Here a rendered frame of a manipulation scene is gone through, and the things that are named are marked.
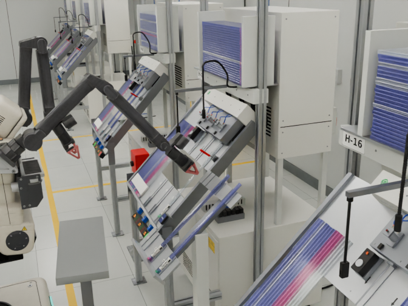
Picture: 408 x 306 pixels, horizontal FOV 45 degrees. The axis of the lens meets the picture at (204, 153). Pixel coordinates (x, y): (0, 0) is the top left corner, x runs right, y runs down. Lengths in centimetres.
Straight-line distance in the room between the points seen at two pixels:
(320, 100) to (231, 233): 82
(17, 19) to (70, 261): 873
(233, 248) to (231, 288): 24
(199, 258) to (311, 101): 96
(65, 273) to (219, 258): 78
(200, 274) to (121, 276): 125
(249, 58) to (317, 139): 60
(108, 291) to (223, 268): 96
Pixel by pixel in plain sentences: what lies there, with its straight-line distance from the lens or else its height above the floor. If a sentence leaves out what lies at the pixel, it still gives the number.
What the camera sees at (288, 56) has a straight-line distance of 243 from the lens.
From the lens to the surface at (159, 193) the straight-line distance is 265.
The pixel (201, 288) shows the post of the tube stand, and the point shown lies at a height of 53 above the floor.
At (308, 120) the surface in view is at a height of 119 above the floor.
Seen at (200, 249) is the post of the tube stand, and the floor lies 74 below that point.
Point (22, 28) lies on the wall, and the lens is 1091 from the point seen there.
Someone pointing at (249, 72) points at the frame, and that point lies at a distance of 232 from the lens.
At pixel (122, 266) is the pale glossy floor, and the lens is 357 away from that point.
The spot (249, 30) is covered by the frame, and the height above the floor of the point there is 165.
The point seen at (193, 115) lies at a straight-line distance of 294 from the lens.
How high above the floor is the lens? 184
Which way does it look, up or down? 19 degrees down
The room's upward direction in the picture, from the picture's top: 1 degrees counter-clockwise
